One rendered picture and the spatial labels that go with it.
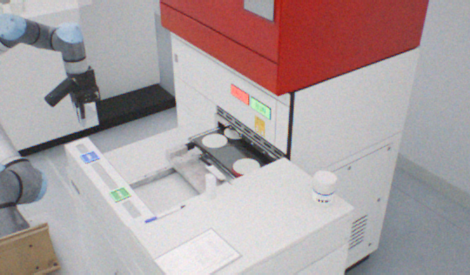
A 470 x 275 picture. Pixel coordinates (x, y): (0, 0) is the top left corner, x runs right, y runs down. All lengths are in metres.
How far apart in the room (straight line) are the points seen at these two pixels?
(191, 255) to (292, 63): 0.68
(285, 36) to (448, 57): 1.65
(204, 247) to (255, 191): 0.30
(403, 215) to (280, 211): 1.67
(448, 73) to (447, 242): 0.96
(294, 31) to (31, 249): 1.03
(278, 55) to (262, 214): 0.50
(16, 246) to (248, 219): 0.68
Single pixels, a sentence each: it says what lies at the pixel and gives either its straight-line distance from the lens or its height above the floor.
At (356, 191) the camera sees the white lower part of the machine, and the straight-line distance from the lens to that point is 2.31.
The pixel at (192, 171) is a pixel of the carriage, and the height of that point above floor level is 0.88.
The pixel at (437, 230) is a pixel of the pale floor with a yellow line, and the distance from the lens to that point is 3.14.
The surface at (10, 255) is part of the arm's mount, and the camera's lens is 1.62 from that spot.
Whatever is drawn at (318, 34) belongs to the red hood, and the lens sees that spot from 1.69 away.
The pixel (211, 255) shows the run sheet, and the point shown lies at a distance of 1.45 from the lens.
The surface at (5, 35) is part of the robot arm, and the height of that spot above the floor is 1.48.
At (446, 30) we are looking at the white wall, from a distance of 3.07.
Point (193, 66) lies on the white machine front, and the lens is 2.21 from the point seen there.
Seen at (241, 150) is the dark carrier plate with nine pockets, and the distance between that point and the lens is 1.96.
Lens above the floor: 2.01
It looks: 33 degrees down
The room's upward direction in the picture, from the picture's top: straight up
